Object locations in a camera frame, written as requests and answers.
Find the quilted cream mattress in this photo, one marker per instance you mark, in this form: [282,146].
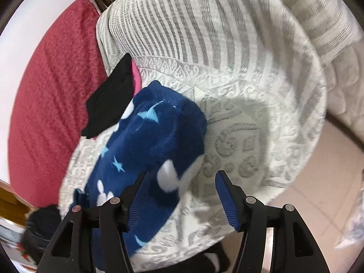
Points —
[344,79]

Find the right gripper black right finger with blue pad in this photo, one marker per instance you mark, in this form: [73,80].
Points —
[294,247]

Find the brown wooden door frame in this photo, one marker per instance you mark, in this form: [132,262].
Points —
[11,207]

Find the red patterned mattress cover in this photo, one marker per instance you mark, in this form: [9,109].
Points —
[49,111]

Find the navy fleece mouse-print pants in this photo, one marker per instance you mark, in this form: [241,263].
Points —
[161,133]

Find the folded black garment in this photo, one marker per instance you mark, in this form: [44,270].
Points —
[107,104]

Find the white grey patterned bedspread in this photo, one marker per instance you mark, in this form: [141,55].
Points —
[255,69]

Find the dark teal velvet cloth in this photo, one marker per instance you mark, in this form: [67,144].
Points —
[40,227]

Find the pink garment under black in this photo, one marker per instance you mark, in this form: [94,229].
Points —
[137,81]

